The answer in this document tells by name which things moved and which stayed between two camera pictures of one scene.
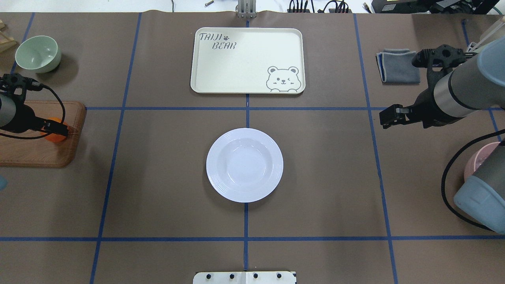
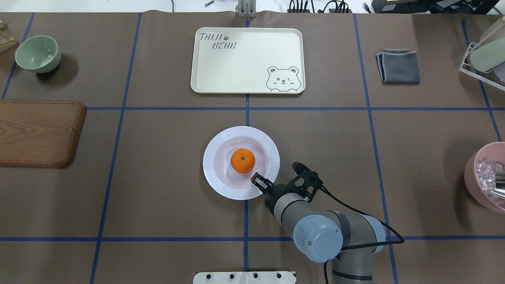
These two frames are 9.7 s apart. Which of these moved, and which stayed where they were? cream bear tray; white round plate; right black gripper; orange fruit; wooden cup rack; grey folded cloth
Moved: right black gripper; orange fruit
Stayed: grey folded cloth; wooden cup rack; white round plate; cream bear tray
